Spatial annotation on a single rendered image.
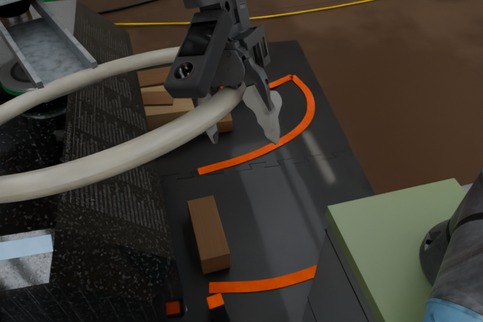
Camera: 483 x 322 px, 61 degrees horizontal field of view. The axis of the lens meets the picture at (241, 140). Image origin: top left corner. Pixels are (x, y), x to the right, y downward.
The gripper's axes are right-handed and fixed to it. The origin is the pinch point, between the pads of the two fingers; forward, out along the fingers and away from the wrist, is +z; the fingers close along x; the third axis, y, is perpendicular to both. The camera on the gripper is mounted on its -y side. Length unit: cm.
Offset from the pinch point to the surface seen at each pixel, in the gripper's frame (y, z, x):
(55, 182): -21.0, -7.1, 10.2
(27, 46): 20, -13, 62
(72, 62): 19, -9, 49
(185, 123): -9.5, -7.7, 0.7
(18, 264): -9, 27, 58
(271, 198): 97, 89, 53
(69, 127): 26, 11, 70
